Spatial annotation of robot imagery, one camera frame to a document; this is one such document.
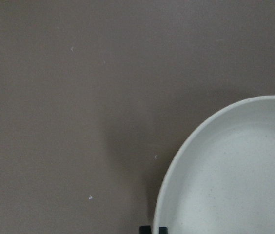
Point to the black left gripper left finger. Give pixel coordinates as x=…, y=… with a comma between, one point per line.
x=145, y=229

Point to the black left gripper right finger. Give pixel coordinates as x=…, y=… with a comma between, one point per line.
x=163, y=230

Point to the white round plate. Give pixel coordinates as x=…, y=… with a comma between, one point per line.
x=222, y=179

